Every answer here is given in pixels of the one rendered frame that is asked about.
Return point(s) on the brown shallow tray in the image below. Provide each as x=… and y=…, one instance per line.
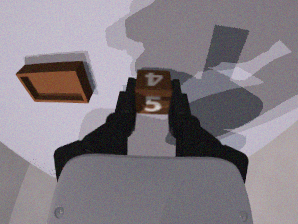
x=60, y=86

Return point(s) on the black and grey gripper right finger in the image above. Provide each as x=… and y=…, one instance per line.
x=194, y=141

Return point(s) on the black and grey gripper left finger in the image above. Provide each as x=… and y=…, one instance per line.
x=113, y=134

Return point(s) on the brown calendar cube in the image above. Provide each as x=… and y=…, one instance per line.
x=153, y=92

